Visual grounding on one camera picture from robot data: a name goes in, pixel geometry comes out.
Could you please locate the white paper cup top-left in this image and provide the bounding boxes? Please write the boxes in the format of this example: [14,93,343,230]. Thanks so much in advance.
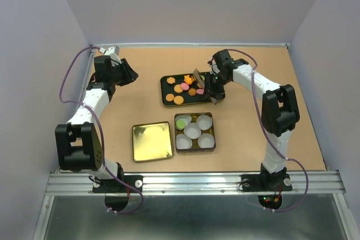
[175,115,192,126]

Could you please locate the black cookie tray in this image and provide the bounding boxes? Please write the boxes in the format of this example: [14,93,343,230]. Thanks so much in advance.
[160,74,211,107]

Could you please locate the pink round cookie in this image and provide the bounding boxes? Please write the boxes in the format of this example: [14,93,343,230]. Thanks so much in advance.
[181,83,190,91]

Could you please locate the gold tin lid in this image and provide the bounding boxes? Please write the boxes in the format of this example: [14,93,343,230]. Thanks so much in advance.
[132,121,173,162]

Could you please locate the green round cookie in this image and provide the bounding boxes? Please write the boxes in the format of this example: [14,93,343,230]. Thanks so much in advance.
[175,119,186,130]

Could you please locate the orange star cookie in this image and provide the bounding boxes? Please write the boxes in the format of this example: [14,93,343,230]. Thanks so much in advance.
[188,88,197,97]

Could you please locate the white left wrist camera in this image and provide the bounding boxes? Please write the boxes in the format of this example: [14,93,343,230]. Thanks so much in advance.
[98,45,120,62]

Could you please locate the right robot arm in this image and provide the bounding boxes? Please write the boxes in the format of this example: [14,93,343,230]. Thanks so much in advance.
[205,59,300,192]

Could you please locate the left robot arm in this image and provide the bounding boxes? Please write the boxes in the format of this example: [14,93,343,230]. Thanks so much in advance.
[55,55,138,192]

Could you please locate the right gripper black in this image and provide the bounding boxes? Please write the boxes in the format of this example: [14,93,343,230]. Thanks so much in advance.
[201,71,231,100]

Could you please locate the purple cable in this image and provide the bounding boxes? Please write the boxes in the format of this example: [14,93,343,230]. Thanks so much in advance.
[58,45,145,215]
[224,48,309,213]

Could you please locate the orange bear cookie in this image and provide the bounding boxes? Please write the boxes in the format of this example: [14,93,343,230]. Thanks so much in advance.
[184,75,195,85]

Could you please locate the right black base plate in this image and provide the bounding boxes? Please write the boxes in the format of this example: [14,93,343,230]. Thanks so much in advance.
[241,173,293,192]

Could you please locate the white paper cup bottom-right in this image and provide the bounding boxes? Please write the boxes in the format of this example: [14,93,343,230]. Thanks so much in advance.
[197,133,215,149]

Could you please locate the white paper cup centre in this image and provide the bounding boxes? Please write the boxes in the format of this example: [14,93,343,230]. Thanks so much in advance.
[183,123,201,139]

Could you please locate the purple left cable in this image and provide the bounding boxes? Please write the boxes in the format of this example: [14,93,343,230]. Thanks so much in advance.
[58,45,145,215]

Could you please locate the orange round cookie bottom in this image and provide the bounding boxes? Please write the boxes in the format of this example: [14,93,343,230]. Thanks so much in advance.
[173,96,184,105]

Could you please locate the aluminium front rail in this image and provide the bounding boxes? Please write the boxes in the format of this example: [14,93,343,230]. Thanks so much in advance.
[45,171,346,196]

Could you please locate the white paper cup top-right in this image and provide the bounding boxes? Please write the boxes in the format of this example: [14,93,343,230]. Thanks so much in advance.
[196,115,213,131]

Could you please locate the orange flower cookie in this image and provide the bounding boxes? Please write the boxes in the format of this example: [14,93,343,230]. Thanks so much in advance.
[166,77,176,85]

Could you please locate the orange round cookie middle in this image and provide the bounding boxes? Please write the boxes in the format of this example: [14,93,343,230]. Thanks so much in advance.
[174,84,183,94]

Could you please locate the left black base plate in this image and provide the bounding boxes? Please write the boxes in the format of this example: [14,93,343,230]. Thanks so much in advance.
[92,174,143,194]

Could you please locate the gold cookie tin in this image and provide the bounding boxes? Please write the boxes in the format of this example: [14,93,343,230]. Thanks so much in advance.
[174,112,217,154]

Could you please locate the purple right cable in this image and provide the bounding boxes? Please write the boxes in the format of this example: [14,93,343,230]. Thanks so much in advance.
[224,48,309,213]

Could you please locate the metal tongs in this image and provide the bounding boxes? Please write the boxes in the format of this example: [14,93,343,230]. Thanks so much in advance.
[192,69,218,105]

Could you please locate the orange round cookie left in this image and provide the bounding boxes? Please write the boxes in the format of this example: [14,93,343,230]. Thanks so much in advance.
[165,93,175,102]

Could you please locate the orange round cookie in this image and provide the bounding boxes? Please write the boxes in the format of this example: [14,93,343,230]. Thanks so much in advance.
[173,96,184,105]
[165,93,175,102]
[174,84,183,94]

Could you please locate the white paper cup bottom-left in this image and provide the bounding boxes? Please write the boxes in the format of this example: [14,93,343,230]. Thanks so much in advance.
[175,134,192,150]

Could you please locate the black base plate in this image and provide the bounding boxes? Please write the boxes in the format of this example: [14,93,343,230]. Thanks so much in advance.
[92,174,143,194]
[241,173,293,192]

